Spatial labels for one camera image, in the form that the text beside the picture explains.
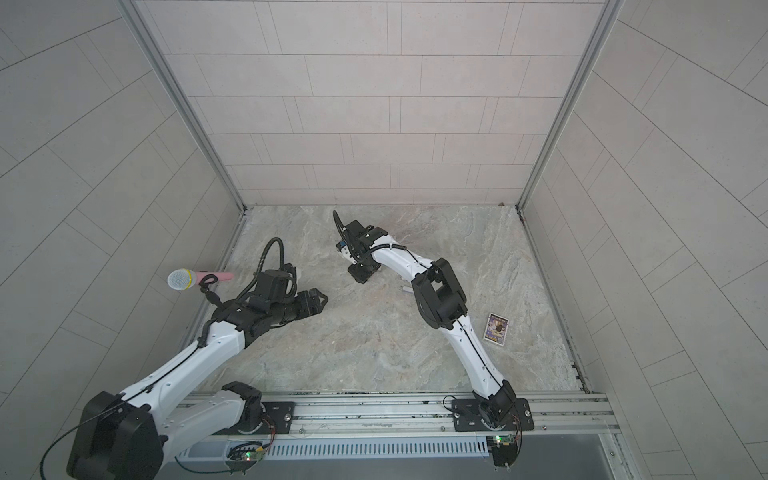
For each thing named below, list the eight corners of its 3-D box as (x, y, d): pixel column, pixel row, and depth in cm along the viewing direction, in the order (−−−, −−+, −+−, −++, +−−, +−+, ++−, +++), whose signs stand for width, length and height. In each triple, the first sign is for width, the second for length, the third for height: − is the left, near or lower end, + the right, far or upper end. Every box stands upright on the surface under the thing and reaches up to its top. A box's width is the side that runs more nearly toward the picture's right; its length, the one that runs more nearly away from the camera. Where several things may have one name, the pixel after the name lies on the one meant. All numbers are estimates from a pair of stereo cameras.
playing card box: (482, 338, 86) (484, 335, 84) (488, 315, 91) (490, 312, 89) (501, 346, 85) (504, 343, 83) (506, 322, 89) (509, 319, 87)
